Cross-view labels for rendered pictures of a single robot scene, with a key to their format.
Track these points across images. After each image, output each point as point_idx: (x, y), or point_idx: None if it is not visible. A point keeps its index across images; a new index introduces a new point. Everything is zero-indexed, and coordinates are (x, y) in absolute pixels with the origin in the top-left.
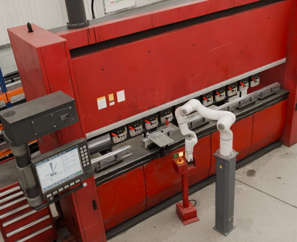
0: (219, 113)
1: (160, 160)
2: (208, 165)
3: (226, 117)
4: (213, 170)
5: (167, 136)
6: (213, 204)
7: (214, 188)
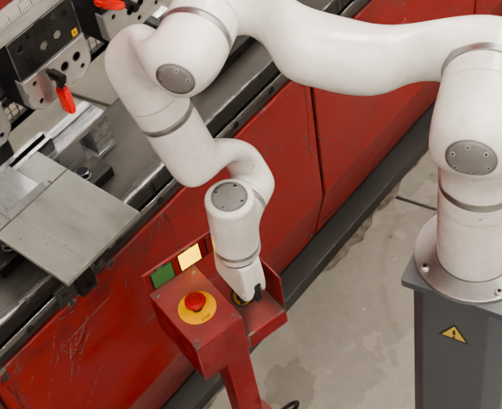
0: (429, 40)
1: (80, 309)
2: (315, 200)
3: (496, 83)
4: (335, 203)
5: (92, 185)
6: (373, 375)
7: (352, 281)
